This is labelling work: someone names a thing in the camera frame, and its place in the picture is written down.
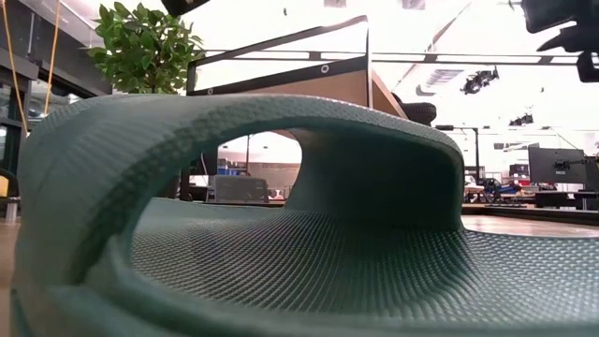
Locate black overhead truss bar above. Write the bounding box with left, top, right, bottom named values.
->
left=205, top=49, right=599, bottom=66

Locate black computer monitor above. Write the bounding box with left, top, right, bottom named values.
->
left=528, top=147, right=586, bottom=184

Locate green rubber slide sandal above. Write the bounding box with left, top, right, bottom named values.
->
left=8, top=92, right=599, bottom=337

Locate black ceiling spotlight cluster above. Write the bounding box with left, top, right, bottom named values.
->
left=508, top=111, right=534, bottom=127
left=460, top=66, right=501, bottom=96

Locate yellow cable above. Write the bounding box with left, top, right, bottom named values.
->
left=0, top=0, right=30, bottom=138
left=44, top=0, right=63, bottom=116

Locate wooden shelf with black frame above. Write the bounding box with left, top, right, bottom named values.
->
left=180, top=15, right=409, bottom=203

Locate black rubber slide sandal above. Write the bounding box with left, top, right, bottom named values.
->
left=390, top=92, right=438, bottom=126

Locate green leafy tree plant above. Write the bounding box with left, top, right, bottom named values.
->
left=87, top=1, right=207, bottom=96

